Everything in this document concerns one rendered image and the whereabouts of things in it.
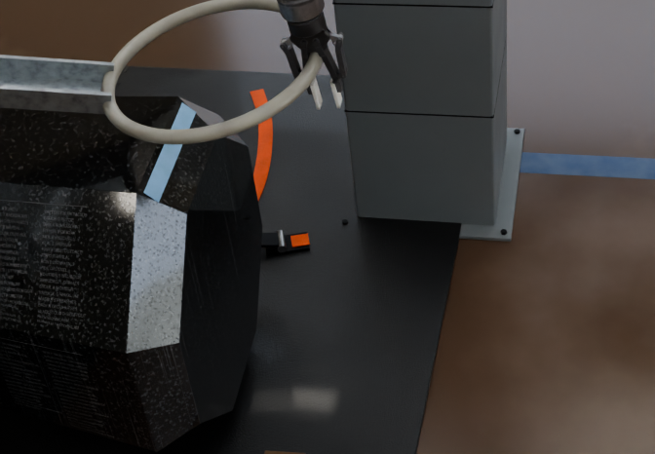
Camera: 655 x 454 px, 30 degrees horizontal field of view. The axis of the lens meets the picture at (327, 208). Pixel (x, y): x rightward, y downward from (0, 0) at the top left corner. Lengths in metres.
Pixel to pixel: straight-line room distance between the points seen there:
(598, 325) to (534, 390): 0.28
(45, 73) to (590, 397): 1.51
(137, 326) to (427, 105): 1.11
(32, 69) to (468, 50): 1.10
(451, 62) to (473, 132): 0.23
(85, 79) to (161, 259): 0.44
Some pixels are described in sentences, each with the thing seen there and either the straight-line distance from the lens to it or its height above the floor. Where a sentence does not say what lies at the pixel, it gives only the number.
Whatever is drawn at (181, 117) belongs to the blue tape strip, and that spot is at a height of 0.79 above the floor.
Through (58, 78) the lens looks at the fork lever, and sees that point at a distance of 2.70.
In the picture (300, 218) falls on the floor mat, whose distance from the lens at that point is 3.57.
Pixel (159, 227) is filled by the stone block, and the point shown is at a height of 0.73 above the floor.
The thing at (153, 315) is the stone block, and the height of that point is 0.60.
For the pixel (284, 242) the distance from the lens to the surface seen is 3.46.
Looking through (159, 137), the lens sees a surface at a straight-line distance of 2.44.
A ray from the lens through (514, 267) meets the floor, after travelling 3.40.
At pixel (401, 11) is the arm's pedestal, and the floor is 0.72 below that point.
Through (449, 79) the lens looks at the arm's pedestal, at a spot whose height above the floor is 0.52.
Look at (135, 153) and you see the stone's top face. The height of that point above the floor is 0.80.
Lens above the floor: 2.39
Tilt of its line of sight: 41 degrees down
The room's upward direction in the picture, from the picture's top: 7 degrees counter-clockwise
